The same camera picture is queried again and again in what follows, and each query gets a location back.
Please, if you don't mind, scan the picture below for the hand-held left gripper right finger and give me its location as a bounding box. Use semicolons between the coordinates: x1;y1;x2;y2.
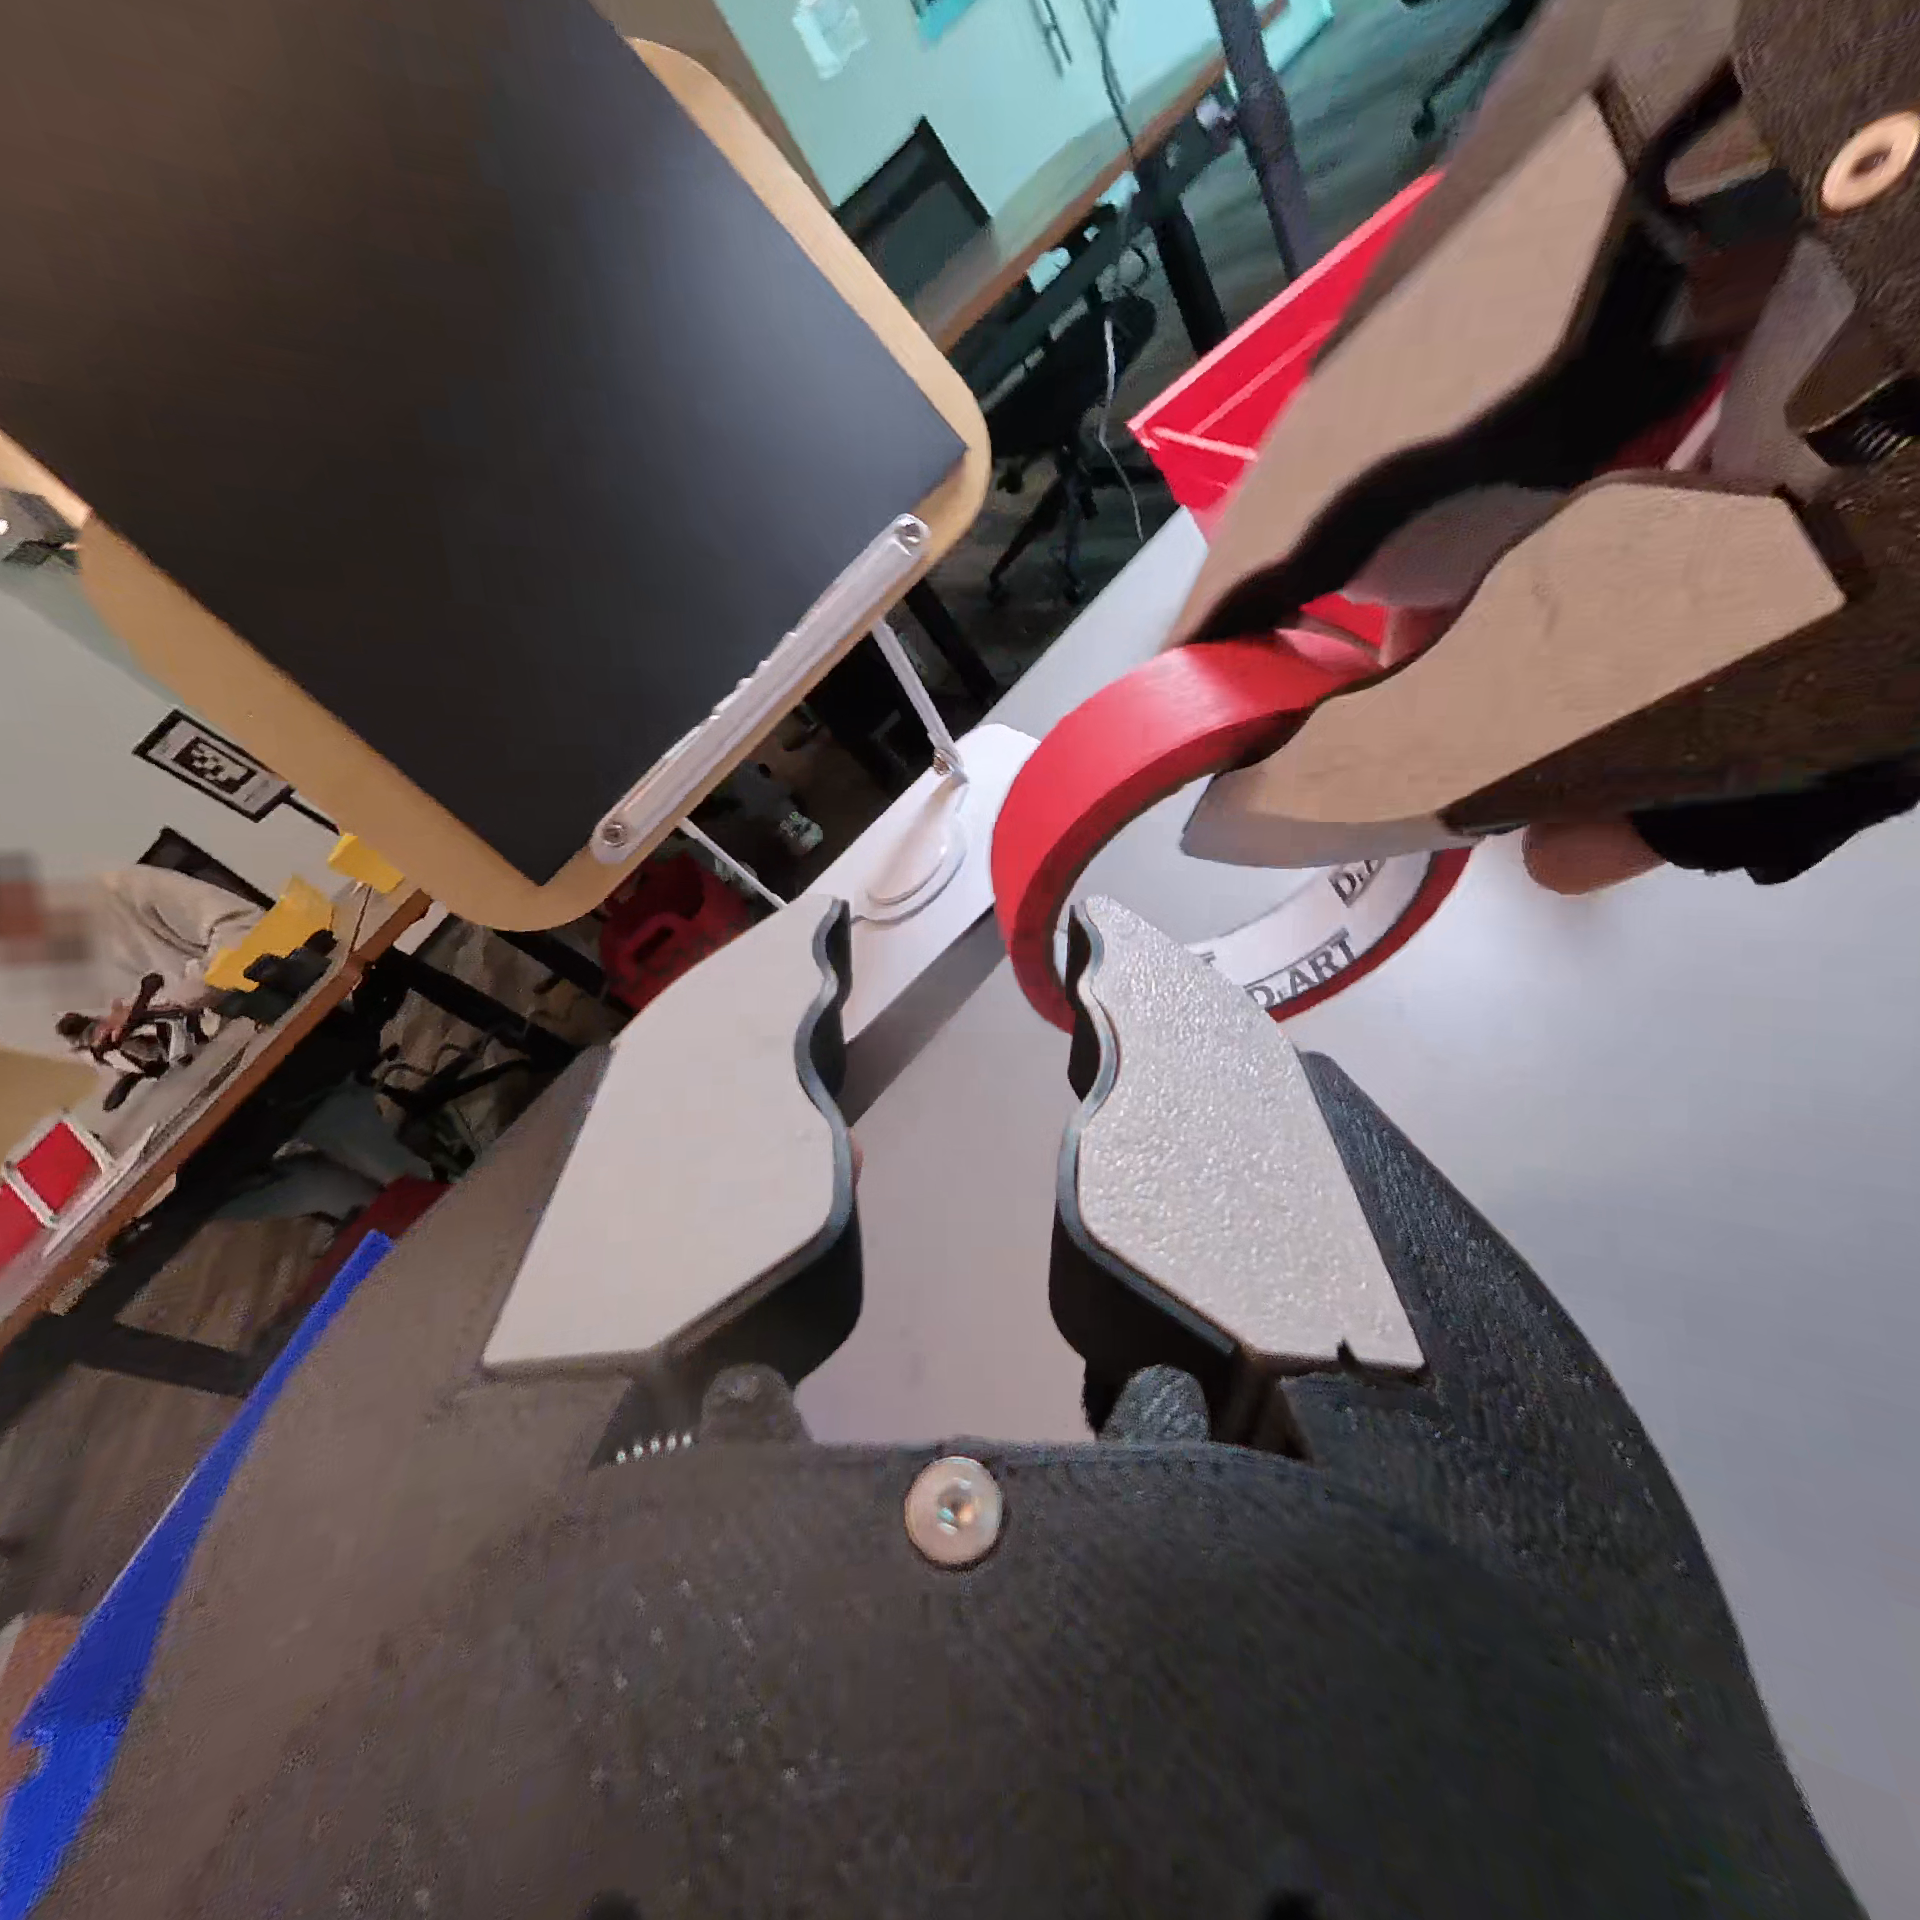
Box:
1053;897;1427;1374

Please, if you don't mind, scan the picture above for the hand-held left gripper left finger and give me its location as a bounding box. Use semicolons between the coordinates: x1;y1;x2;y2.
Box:
482;897;867;1382

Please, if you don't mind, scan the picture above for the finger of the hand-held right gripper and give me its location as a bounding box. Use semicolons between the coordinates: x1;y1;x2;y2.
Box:
1181;472;1850;874
1177;105;1634;648

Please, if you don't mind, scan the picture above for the red plastic bin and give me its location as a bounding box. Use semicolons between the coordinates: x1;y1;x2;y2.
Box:
0;1117;95;1265
1127;166;1729;518

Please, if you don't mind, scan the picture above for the red tape roll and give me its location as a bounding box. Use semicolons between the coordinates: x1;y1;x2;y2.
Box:
989;627;1482;1041

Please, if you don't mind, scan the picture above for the blue plastic bin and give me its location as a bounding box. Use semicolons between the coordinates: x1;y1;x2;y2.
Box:
0;1229;397;1920

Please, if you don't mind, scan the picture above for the yellow plastic object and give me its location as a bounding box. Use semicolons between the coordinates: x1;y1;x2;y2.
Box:
201;833;407;994

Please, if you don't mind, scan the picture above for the person's right hand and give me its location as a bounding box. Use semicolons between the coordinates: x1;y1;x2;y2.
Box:
1523;818;1661;898

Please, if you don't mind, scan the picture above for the red bag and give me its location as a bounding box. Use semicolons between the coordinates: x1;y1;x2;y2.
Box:
599;861;754;1011

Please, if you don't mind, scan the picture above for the black office chair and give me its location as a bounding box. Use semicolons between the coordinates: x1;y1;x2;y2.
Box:
959;285;1161;605

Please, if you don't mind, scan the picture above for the background wooden desk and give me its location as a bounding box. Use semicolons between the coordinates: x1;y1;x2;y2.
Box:
915;46;1234;350

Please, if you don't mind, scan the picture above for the long wooden desk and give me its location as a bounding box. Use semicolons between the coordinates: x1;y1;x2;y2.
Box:
0;884;442;1353

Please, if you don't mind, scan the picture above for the framed tag print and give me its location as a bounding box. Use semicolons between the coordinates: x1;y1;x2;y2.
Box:
135;712;297;822

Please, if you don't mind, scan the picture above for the wooden board with black sheet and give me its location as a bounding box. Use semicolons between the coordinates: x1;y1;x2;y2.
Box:
0;0;995;934

